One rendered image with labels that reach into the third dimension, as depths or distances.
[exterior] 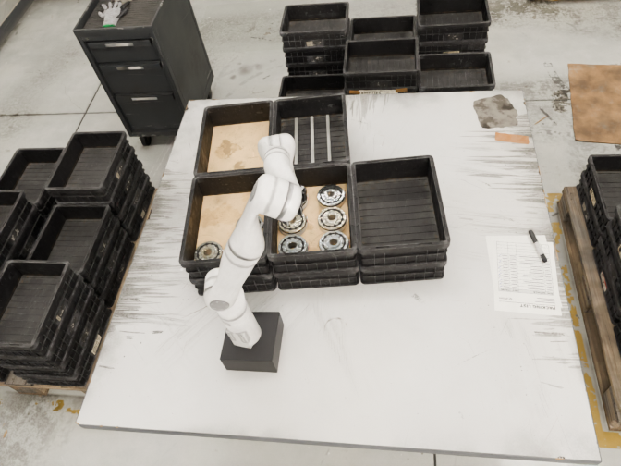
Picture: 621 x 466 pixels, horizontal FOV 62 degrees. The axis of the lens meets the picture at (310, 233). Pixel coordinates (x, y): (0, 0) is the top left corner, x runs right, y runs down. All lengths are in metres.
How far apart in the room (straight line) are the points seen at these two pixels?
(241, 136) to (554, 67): 2.40
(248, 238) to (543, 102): 2.76
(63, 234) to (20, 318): 0.54
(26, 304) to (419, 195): 1.73
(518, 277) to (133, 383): 1.37
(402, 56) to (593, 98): 1.30
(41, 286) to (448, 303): 1.75
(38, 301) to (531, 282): 2.00
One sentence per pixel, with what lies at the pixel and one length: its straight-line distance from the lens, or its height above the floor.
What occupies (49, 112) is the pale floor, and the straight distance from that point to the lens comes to 4.41.
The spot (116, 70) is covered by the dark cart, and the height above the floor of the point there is 0.64.
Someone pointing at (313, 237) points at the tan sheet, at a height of 0.83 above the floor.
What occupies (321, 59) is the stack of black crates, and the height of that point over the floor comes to 0.40.
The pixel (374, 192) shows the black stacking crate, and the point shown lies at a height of 0.83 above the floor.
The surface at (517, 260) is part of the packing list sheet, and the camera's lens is 2.00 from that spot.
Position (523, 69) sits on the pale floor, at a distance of 3.95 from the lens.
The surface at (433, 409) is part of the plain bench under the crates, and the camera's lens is 1.72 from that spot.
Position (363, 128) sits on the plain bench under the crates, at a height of 0.70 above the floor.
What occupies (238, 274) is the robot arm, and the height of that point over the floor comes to 1.21.
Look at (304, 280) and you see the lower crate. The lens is 1.85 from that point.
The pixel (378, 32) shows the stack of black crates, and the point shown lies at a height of 0.38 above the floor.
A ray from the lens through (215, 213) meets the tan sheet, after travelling 2.02.
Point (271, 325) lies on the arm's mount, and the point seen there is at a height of 0.80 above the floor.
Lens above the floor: 2.33
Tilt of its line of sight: 53 degrees down
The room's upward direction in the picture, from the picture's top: 11 degrees counter-clockwise
